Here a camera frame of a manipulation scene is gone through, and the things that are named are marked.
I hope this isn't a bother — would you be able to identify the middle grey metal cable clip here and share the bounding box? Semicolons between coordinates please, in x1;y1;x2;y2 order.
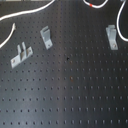
40;27;53;49

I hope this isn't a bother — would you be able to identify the grey metal cable clip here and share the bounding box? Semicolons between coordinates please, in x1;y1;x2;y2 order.
106;25;118;50
40;27;53;49
10;43;33;68

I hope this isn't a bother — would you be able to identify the left grey metal cable clip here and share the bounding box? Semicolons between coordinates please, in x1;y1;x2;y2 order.
10;43;33;68

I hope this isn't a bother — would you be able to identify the right grey metal cable clip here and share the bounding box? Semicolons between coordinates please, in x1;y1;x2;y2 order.
106;25;118;50

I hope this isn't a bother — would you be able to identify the white cable free end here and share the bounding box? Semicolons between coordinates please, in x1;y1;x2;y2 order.
0;23;16;48

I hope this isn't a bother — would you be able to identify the white cable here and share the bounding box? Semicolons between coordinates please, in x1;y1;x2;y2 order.
0;0;128;43

